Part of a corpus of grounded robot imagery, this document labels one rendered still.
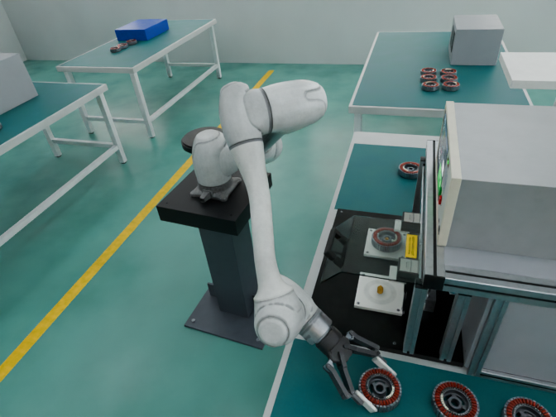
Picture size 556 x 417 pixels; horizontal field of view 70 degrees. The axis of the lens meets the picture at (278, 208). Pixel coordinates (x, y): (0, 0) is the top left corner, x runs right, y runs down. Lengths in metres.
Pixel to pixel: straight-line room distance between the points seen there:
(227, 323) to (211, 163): 0.99
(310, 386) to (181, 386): 1.07
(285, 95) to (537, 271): 0.77
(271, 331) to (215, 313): 1.46
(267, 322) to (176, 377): 1.34
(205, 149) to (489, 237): 1.10
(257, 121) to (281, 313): 0.52
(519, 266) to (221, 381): 1.51
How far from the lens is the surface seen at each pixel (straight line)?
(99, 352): 2.47
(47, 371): 2.54
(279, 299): 0.96
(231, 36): 6.37
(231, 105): 1.14
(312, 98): 1.18
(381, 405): 1.18
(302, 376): 1.25
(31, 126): 3.32
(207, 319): 2.36
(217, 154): 1.69
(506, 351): 1.24
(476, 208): 1.02
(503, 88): 3.13
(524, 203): 1.03
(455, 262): 1.06
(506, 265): 1.09
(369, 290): 1.40
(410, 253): 1.13
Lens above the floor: 1.83
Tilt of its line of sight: 37 degrees down
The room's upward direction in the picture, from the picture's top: 6 degrees counter-clockwise
